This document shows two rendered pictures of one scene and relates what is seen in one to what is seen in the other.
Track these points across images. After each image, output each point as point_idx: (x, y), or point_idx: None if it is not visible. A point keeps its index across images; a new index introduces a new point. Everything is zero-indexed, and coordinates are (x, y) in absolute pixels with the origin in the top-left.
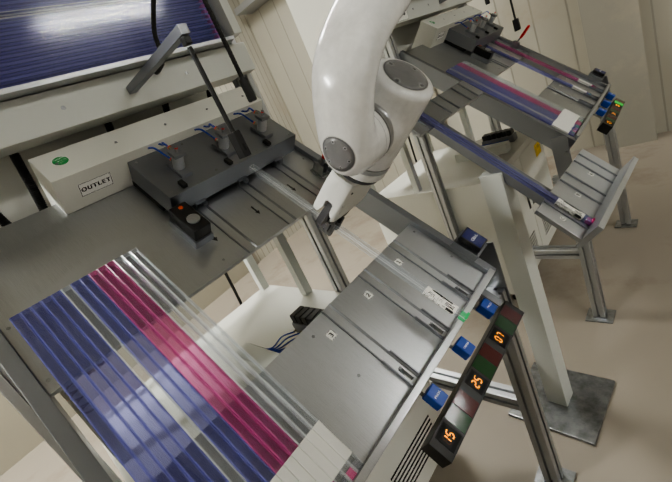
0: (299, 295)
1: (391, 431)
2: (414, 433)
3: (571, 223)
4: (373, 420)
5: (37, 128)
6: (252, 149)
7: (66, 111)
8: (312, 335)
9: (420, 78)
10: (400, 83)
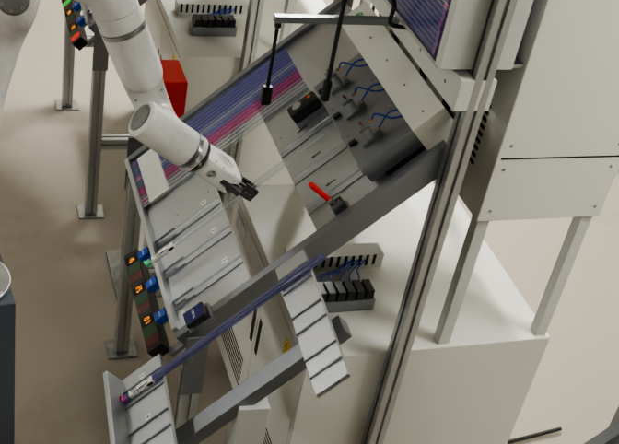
0: None
1: (142, 218)
2: (267, 428)
3: (134, 381)
4: (157, 218)
5: None
6: (349, 133)
7: None
8: (208, 192)
9: (135, 125)
10: (134, 113)
